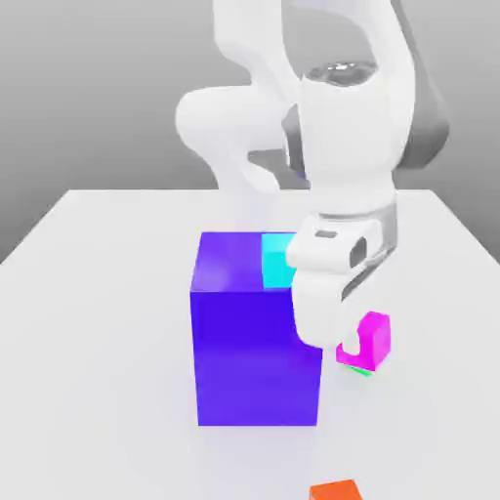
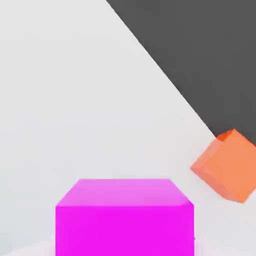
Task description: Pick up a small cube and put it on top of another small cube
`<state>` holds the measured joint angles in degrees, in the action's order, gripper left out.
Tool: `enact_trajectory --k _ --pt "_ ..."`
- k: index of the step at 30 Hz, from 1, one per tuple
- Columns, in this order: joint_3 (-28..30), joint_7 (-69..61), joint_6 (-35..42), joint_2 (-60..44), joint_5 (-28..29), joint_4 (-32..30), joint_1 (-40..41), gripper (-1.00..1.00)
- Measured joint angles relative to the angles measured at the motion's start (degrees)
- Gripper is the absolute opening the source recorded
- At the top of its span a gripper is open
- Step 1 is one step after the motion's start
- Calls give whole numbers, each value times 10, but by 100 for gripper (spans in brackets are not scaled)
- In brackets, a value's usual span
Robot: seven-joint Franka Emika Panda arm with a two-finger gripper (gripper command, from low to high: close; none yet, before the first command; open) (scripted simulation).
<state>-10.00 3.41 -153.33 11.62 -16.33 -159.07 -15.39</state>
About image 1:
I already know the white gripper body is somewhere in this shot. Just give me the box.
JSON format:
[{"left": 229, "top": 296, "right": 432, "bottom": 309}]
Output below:
[{"left": 291, "top": 267, "right": 365, "bottom": 350}]

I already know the small cyan cube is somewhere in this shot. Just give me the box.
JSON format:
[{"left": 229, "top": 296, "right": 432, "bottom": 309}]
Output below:
[{"left": 260, "top": 232, "right": 299, "bottom": 290}]

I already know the small orange cube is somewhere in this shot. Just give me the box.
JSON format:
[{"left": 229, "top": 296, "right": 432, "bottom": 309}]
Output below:
[{"left": 309, "top": 479, "right": 365, "bottom": 500}]

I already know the large blue box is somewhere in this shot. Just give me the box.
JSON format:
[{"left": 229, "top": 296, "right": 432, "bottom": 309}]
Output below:
[{"left": 189, "top": 230, "right": 324, "bottom": 428}]

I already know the small magenta cube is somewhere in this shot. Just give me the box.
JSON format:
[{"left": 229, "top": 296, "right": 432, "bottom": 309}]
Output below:
[{"left": 335, "top": 311, "right": 392, "bottom": 372}]

